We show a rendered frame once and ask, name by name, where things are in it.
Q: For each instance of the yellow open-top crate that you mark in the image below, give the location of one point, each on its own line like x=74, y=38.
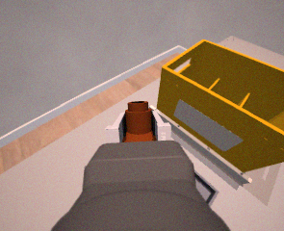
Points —
x=243, y=135

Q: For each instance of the grey rectangular tray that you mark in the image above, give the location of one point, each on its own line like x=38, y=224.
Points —
x=208, y=192

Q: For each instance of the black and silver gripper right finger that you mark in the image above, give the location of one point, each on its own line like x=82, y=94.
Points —
x=161, y=130

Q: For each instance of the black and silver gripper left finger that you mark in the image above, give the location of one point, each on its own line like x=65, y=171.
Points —
x=116, y=132

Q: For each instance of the brown glass bottle with blue label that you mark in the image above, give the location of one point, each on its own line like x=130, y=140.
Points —
x=138, y=122

